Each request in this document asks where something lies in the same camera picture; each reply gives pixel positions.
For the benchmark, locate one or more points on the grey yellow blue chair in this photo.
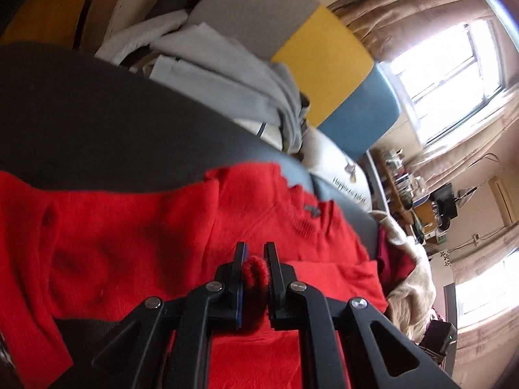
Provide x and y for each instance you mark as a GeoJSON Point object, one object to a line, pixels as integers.
{"type": "Point", "coordinates": [324, 60]}

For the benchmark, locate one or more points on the dark red garment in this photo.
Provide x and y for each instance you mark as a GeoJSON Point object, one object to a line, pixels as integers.
{"type": "Point", "coordinates": [391, 263]}

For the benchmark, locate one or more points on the wooden desk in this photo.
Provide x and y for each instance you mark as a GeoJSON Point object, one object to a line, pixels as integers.
{"type": "Point", "coordinates": [421, 210]}

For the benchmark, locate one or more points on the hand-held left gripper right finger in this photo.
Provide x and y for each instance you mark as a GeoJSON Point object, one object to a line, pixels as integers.
{"type": "Point", "coordinates": [272, 267]}

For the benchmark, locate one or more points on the small bright window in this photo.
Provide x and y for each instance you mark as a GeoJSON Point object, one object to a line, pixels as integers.
{"type": "Point", "coordinates": [486, 291]}

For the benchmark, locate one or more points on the wall air conditioner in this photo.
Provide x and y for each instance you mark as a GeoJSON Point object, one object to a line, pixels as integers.
{"type": "Point", "coordinates": [505, 202]}

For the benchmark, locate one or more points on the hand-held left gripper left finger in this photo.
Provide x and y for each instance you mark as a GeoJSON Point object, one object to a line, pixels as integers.
{"type": "Point", "coordinates": [239, 267]}

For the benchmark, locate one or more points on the orange cabinet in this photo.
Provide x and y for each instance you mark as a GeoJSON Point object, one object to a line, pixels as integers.
{"type": "Point", "coordinates": [40, 8]}

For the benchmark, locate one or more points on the beige patterned curtain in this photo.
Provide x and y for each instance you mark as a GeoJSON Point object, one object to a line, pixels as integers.
{"type": "Point", "coordinates": [486, 340]}
{"type": "Point", "coordinates": [405, 20]}
{"type": "Point", "coordinates": [478, 129]}

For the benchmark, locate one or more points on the large bright window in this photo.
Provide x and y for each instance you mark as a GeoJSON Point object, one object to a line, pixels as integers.
{"type": "Point", "coordinates": [442, 81]}

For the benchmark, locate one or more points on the grey garment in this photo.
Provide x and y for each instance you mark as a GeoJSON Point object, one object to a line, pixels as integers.
{"type": "Point", "coordinates": [227, 85]}

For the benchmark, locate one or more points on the black monitor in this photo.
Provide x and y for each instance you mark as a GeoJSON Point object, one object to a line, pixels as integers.
{"type": "Point", "coordinates": [446, 200]}

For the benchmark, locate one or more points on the cream fuzzy garment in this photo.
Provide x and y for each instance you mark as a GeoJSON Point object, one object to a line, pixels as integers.
{"type": "Point", "coordinates": [409, 291]}

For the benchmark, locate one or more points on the white printed cushion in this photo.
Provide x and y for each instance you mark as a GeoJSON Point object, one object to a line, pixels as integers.
{"type": "Point", "coordinates": [328, 158]}

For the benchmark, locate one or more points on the red knit sweater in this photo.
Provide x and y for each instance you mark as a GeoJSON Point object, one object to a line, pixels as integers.
{"type": "Point", "coordinates": [121, 243]}

